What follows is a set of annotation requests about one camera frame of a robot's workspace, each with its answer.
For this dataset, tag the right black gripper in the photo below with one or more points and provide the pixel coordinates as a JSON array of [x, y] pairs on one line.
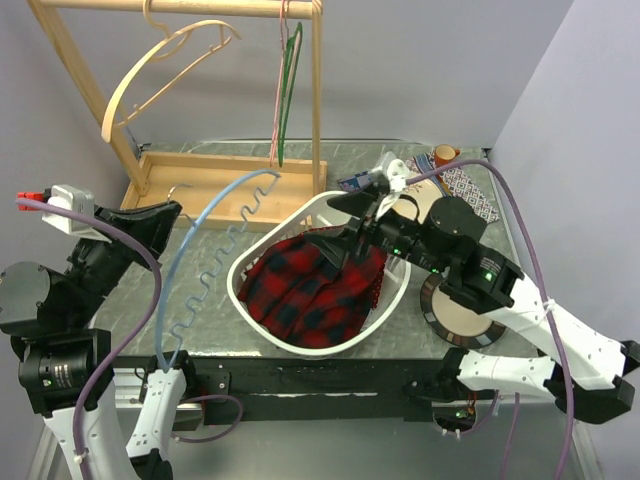
[[335, 243]]

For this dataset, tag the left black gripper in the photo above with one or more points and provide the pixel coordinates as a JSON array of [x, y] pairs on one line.
[[152, 221]]

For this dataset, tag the red polka dot garment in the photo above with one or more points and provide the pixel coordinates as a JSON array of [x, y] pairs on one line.
[[376, 287]]

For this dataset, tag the red black plaid skirt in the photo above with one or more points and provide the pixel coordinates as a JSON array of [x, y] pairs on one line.
[[303, 300]]

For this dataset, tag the light wooden hanger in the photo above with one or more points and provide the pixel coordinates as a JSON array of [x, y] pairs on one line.
[[162, 67]]

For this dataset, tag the green plastic hanger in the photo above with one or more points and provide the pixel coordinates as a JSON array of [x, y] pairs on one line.
[[287, 84]]

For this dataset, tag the pink wire hanger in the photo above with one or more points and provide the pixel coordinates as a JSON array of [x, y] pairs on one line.
[[284, 34]]

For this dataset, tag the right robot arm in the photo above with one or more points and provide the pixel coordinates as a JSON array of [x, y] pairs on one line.
[[582, 371]]

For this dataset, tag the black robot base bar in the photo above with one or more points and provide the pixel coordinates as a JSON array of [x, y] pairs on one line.
[[282, 389]]

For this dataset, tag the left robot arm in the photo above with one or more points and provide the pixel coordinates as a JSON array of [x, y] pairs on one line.
[[66, 366]]

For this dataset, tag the white laundry basket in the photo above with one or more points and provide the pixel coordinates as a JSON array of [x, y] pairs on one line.
[[316, 213]]

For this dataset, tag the beige floral plate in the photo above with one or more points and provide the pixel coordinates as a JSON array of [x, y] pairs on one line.
[[424, 193]]

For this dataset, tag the wooden clothes rack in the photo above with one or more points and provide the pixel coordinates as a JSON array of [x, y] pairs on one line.
[[194, 179]]

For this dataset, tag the patterned placemat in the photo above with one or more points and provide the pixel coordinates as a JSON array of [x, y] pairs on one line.
[[454, 182]]

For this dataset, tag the orange cup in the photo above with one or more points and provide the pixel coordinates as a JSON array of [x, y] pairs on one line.
[[444, 154]]

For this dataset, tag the dark rimmed plate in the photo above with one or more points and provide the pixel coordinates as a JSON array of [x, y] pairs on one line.
[[453, 323]]

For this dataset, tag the aluminium rail frame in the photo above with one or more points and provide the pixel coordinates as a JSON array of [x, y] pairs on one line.
[[127, 388]]

